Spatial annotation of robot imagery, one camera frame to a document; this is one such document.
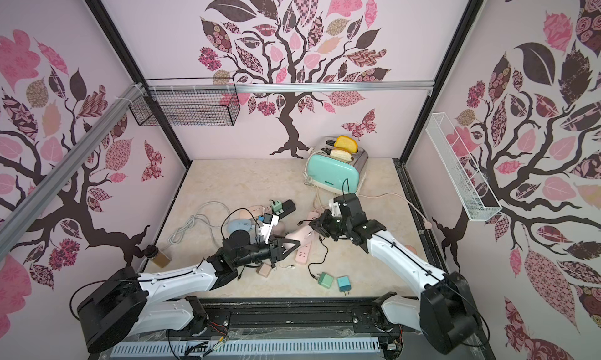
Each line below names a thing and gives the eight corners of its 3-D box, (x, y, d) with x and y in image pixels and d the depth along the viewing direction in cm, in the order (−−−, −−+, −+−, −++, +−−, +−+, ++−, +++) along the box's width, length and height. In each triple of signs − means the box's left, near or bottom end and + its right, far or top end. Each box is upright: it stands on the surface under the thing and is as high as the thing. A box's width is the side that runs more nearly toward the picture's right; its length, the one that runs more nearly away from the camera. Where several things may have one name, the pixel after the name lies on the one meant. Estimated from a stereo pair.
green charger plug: (316, 282, 84) (316, 280, 82) (321, 273, 86) (321, 271, 84) (329, 290, 82) (329, 288, 80) (333, 280, 84) (334, 278, 83)
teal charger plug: (337, 295, 81) (338, 293, 79) (336, 277, 85) (337, 275, 83) (351, 295, 81) (352, 293, 79) (349, 277, 85) (349, 275, 83)
